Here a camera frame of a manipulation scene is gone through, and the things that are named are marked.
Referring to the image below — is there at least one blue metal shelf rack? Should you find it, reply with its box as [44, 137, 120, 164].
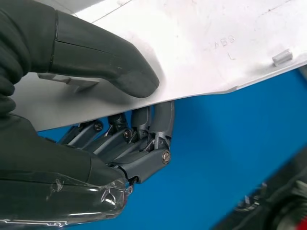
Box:
[38, 68, 307, 230]

